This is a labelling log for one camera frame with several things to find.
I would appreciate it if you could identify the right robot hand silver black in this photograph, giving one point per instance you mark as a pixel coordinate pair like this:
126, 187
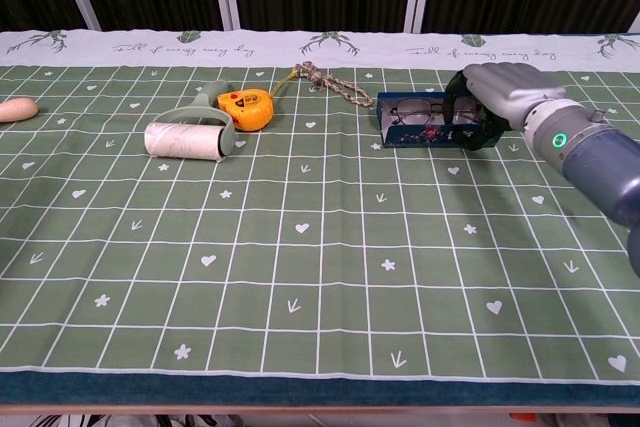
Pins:
510, 87

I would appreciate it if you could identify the black wire-rim eyeglasses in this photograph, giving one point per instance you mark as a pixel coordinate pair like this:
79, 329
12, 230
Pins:
436, 108

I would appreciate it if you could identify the blue glasses case grey lining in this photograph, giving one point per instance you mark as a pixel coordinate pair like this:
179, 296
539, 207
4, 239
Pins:
415, 137

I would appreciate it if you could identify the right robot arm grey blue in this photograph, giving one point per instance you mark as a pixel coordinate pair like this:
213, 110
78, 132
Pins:
595, 162

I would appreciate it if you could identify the yellow tape measure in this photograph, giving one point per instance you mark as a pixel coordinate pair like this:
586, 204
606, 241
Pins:
247, 109

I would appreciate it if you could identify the green lint roller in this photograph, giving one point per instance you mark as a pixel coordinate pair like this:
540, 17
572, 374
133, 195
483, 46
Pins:
180, 142

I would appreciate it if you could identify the green grid tablecloth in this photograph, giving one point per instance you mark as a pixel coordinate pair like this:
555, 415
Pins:
200, 227

